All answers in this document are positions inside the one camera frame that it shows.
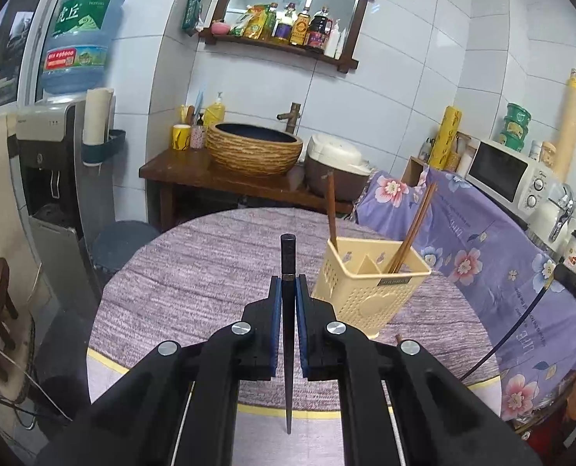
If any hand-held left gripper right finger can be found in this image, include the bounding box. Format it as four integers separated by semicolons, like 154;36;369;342
295;274;544;466

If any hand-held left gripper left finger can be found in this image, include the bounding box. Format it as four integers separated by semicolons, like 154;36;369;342
35;276;283;466

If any cream plastic utensil holder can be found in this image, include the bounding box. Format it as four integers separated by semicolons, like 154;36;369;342
311;238;433;340

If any wooden-handled metal spoon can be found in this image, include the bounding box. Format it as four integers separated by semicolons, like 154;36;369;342
322;172;339;249

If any chrome faucet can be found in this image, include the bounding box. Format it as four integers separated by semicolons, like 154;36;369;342
547;184;575;242

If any purple floral cloth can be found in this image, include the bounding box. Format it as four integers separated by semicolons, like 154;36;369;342
353;167;576;423

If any grey wood-print tablecloth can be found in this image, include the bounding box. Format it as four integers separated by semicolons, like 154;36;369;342
88;206;505;421

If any white microwave oven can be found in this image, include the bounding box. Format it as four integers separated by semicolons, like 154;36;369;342
464;138;559;215

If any tall cream paper roll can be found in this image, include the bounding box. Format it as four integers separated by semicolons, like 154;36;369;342
552;69;576;183

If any white brown rice cooker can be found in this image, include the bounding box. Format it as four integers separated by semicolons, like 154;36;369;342
303;132;374;203

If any stack of green noodle cups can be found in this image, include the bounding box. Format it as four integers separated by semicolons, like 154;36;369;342
499;103;532;151

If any glass jar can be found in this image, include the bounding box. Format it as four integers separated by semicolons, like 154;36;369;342
450;132;478;178

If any dark wooden vanity table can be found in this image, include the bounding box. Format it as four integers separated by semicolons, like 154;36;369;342
139;148;355;234

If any woven-look basin sink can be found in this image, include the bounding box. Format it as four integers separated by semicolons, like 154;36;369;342
205;122;305;177

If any wooden crate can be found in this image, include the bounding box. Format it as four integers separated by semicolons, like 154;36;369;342
404;155;430;188

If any yellow wrap roll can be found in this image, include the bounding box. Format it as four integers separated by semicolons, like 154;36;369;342
428;105;463;169

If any yellow cup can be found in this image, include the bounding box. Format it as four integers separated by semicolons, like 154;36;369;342
172;124;192;151

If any bamboo-style faucet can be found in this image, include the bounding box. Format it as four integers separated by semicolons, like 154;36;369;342
276;102;302;133

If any yellow soap dispenser bottle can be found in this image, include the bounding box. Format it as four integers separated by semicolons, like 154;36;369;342
203;92;226;127

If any teal cup holder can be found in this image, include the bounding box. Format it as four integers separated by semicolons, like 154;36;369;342
81;129;126;165

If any grey water dispenser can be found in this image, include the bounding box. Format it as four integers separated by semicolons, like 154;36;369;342
7;97;117;297

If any paper towel roll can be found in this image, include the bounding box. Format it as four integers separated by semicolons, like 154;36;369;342
83;87;116;147

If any wooden framed mirror shelf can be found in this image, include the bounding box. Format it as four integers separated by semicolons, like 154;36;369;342
198;0;379;74

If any white squeeze bottle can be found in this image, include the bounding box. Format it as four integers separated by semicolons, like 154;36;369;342
323;19;343;57

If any dark soy sauce bottle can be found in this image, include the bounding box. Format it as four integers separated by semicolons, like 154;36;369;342
306;7;334;53

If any yellow label bottle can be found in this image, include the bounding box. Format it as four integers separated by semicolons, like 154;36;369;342
290;7;312;47

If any purple label bottle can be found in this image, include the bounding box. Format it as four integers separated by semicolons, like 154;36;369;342
273;3;297;45

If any yellow green food packet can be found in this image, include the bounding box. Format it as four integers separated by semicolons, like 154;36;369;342
229;3;270;40

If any green hanging packet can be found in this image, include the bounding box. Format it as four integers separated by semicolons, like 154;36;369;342
180;0;204;33

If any blue water jug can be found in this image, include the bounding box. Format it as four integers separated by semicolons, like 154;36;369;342
40;0;126;96

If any white framed window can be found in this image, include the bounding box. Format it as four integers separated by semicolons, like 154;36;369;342
0;0;70;117

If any black cable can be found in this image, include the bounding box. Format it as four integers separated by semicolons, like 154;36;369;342
460;271;557;381

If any white cable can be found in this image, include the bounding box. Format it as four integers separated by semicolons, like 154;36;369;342
0;335;75;422

